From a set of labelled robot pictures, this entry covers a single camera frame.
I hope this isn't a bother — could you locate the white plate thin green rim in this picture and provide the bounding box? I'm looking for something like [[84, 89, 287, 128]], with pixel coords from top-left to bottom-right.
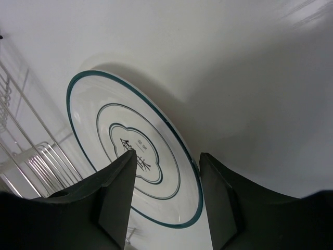
[[66, 70, 203, 229]]

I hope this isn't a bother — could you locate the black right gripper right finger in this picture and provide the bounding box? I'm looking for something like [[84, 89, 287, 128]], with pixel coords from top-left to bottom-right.
[[199, 153, 332, 249]]

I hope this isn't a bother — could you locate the metal wire dish rack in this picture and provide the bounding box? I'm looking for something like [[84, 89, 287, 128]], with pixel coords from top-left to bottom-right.
[[1, 35, 89, 198]]

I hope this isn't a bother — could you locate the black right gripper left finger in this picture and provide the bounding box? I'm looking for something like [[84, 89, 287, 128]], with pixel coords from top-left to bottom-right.
[[1, 150, 137, 249]]

